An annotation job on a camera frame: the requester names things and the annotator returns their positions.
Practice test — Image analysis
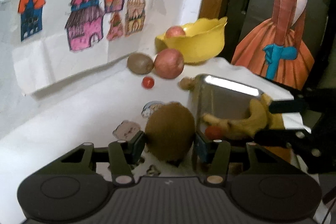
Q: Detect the brown kiwi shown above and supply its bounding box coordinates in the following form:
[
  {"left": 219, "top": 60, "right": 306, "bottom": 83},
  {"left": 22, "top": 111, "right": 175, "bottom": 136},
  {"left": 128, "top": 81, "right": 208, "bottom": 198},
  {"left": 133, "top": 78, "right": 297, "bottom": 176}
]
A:
[
  {"left": 145, "top": 102, "right": 195, "bottom": 161},
  {"left": 127, "top": 53, "right": 154, "bottom": 75}
]

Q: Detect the yellow banana bunch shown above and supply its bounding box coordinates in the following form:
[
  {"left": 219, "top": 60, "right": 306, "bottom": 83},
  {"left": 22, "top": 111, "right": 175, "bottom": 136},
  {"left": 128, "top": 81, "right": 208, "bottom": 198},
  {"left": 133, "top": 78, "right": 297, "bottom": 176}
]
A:
[{"left": 202, "top": 93, "right": 285, "bottom": 140}]

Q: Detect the orange tangerine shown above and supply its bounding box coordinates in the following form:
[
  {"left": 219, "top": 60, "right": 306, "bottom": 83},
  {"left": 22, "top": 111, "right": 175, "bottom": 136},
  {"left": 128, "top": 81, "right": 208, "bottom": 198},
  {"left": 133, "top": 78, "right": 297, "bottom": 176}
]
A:
[{"left": 205, "top": 126, "right": 224, "bottom": 140}]

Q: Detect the white printed table cloth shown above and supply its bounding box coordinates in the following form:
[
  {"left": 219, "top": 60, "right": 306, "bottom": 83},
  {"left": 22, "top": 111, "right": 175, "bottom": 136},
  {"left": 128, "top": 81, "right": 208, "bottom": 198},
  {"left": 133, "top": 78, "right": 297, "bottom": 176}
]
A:
[{"left": 0, "top": 56, "right": 324, "bottom": 224}]

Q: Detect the steel rectangular tray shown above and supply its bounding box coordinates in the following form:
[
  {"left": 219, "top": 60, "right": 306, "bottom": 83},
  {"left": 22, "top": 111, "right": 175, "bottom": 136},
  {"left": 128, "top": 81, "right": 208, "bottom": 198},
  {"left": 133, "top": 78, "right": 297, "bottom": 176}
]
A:
[{"left": 188, "top": 73, "right": 312, "bottom": 140}]

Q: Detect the small red cherry tomato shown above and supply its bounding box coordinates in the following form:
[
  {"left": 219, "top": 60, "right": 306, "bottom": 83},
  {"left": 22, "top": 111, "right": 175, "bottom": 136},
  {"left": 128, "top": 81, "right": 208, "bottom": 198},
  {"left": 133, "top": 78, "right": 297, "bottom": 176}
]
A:
[{"left": 141, "top": 76, "right": 155, "bottom": 89}]

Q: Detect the small brown longan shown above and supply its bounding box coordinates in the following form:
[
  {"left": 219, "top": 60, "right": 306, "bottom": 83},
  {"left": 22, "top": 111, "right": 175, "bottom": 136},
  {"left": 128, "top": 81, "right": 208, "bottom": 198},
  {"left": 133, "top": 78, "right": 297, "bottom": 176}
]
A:
[{"left": 178, "top": 77, "right": 195, "bottom": 90}]

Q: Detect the red apple by bowl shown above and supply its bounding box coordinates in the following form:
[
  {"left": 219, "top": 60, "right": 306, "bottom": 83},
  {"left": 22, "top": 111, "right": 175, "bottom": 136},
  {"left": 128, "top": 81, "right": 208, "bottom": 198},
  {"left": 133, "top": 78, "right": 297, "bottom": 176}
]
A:
[{"left": 154, "top": 48, "right": 185, "bottom": 79}]

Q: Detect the girl in orange dress picture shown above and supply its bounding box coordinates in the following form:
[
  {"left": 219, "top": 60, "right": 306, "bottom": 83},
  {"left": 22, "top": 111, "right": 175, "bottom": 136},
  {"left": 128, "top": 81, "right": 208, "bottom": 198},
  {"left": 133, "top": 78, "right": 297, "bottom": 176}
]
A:
[{"left": 231, "top": 0, "right": 330, "bottom": 90}]

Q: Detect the yellow scalloped bowl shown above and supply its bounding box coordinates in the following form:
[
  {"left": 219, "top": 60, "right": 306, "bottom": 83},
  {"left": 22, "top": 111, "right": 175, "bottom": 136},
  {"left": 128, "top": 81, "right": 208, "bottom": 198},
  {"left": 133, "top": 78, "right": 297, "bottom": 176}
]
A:
[{"left": 155, "top": 16, "right": 227, "bottom": 64}]

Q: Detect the red apple in bowl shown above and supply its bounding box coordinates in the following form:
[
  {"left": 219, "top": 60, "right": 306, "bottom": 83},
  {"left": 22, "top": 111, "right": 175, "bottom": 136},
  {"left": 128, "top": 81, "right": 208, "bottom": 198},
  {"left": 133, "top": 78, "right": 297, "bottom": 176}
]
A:
[{"left": 165, "top": 26, "right": 186, "bottom": 38}]

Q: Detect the colourful houses drawing poster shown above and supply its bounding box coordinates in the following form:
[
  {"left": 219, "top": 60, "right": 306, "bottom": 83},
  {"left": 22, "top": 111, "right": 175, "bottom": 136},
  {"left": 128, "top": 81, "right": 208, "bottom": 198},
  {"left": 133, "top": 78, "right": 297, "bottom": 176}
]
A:
[{"left": 1, "top": 0, "right": 182, "bottom": 94}]

